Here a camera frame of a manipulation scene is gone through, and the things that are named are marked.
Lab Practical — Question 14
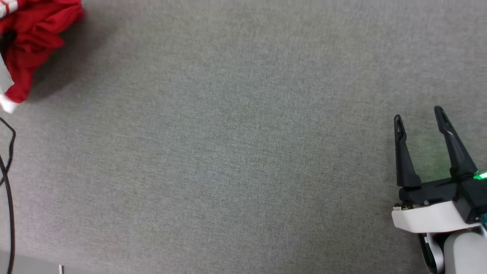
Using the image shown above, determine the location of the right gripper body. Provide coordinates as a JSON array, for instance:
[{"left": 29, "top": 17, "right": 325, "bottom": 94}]
[{"left": 392, "top": 178, "right": 483, "bottom": 233}]

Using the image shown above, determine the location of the red basketball jersey white trim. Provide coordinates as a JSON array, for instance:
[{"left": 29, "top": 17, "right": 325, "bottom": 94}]
[{"left": 0, "top": 0, "right": 84, "bottom": 104}]

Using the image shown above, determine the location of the thin black cable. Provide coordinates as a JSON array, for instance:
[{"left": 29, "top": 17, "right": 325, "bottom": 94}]
[
  {"left": 0, "top": 155, "right": 16, "bottom": 274},
  {"left": 0, "top": 116, "right": 17, "bottom": 185}
]

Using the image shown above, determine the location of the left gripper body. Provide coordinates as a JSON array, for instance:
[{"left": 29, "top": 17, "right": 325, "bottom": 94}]
[{"left": 0, "top": 55, "right": 18, "bottom": 115}]

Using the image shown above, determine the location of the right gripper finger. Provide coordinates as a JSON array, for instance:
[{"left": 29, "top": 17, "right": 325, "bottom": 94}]
[
  {"left": 434, "top": 106, "right": 478, "bottom": 180},
  {"left": 394, "top": 114, "right": 422, "bottom": 188}
]

